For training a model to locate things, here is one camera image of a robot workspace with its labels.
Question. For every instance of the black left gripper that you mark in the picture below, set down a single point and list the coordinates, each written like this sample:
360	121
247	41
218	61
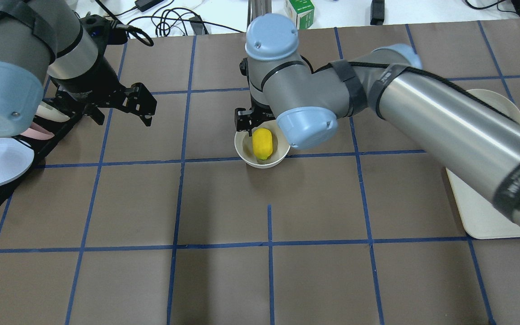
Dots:
89	82

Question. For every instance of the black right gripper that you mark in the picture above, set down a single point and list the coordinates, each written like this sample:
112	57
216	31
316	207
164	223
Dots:
245	119

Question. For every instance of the yellow lemon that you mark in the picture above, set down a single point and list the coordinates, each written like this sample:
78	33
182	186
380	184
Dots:
262	143

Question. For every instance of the white ceramic bowl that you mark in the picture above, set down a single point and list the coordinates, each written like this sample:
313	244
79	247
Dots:
243	146

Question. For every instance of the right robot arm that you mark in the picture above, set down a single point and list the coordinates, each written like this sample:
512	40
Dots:
475	141

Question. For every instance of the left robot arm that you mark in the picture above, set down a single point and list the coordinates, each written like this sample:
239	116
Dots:
40	38

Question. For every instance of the cream plate in rack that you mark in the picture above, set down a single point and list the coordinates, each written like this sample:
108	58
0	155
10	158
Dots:
46	111

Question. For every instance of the pink plate in rack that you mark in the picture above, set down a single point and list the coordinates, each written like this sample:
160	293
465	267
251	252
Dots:
37	133

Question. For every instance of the green white box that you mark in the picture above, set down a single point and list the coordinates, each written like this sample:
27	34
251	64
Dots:
301	12

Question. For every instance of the black power adapter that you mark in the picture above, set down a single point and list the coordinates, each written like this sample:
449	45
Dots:
377	12

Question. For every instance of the black dish rack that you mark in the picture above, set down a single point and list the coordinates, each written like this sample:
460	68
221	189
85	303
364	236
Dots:
41	147

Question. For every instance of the white round plate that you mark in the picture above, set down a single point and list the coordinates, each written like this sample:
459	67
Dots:
499	102

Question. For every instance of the white rectangular tray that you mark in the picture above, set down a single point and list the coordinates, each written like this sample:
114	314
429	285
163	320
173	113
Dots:
478	216

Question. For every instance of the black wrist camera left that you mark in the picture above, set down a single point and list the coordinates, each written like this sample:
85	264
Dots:
103	32

